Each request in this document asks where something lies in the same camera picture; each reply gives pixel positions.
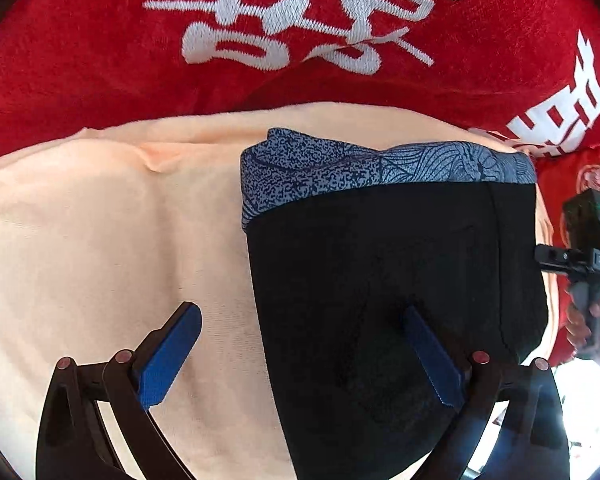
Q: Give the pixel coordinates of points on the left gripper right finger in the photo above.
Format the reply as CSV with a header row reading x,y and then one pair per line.
x,y
532,443

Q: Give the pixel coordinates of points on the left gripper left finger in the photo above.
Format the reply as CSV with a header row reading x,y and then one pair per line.
x,y
73,442

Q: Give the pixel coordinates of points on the black pants with blue trim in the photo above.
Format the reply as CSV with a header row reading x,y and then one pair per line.
x,y
342,240

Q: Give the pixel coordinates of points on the person's right hand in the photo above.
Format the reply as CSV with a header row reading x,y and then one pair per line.
x,y
583,332

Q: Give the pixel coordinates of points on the red embroidered cushion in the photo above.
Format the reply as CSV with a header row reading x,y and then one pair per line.
x,y
559,179

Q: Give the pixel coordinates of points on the peach towel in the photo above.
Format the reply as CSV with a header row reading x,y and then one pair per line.
x,y
105,234

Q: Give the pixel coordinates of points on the red blanket with white characters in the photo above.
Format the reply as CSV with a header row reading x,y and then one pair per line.
x,y
526,70

